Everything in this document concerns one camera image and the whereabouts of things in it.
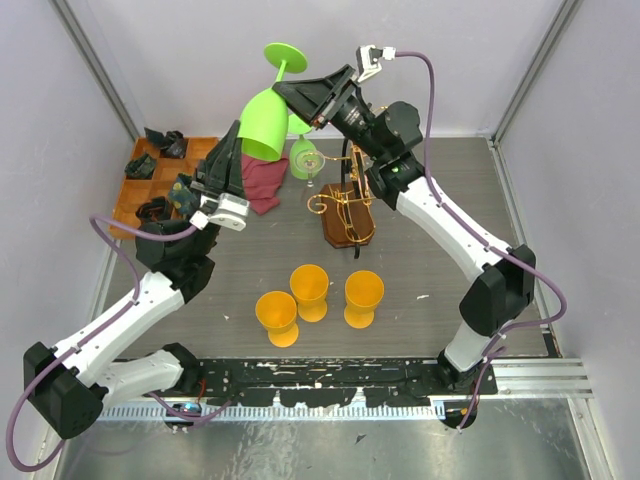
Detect dark folded cloth item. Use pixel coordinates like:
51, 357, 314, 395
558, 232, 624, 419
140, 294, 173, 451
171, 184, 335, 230
144, 127, 188, 159

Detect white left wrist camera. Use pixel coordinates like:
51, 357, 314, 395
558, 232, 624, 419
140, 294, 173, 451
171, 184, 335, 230
189, 193, 250, 232

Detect dark cloth bundle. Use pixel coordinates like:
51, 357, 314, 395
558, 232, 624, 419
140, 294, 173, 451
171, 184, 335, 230
124, 153, 157, 180

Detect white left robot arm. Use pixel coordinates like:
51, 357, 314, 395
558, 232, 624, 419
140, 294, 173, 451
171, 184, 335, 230
23, 121, 249, 440

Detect black red cloth bundle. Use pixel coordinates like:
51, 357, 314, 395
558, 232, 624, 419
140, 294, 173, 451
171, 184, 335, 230
135, 196, 174, 224

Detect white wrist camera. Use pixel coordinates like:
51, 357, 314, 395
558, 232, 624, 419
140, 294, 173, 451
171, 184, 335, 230
189, 193, 250, 232
356, 45, 396, 84

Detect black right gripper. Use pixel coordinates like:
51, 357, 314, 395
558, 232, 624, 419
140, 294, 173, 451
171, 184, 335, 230
270, 66, 385, 163

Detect orange wine glass right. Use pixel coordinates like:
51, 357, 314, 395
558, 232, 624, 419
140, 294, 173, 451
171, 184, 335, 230
344, 270, 385, 329

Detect blue yellow patterned cloth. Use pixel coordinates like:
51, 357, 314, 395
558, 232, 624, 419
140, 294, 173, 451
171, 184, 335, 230
167, 173, 201, 219

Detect orange wine glass middle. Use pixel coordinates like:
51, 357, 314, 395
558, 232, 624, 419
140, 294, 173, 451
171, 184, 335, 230
289, 264, 329, 323

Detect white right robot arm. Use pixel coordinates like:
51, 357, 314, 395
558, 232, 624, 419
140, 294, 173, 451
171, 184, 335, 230
273, 66, 536, 394

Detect gold wire wine glass rack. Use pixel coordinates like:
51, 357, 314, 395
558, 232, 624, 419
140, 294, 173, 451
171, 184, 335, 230
305, 137, 376, 260

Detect green plastic wine glass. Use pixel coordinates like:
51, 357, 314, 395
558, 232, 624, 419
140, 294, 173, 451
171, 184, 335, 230
238, 42, 308, 162
289, 131, 324, 181

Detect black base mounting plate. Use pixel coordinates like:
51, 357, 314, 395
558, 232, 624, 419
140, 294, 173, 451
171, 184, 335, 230
142, 355, 499, 409

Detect orange plastic wine glass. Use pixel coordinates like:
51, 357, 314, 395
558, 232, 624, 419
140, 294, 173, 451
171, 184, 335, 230
255, 291, 299, 348

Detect maroon cloth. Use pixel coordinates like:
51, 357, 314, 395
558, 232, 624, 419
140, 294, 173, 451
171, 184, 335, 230
242, 155, 289, 215

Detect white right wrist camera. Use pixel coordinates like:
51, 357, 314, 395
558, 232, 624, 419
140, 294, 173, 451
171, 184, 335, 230
356, 45, 396, 84

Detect clear wine glass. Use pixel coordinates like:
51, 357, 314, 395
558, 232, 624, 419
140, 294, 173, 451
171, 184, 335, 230
294, 150, 325, 188

